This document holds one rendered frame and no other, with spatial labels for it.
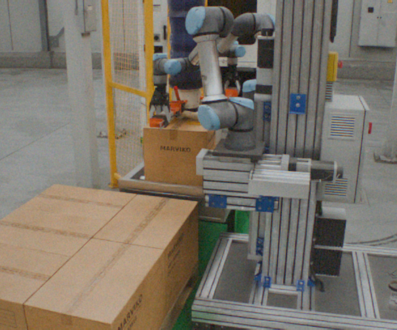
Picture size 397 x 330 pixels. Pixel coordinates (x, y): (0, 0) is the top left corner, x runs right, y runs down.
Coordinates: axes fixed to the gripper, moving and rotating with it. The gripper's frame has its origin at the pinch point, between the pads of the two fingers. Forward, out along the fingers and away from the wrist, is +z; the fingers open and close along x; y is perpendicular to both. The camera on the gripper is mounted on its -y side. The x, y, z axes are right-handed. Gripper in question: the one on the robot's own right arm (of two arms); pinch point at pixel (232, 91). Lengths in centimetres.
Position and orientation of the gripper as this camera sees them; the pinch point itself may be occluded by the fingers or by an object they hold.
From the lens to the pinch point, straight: 334.9
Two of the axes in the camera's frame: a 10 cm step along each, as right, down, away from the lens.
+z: 0.0, 9.4, 3.4
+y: -2.2, 3.3, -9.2
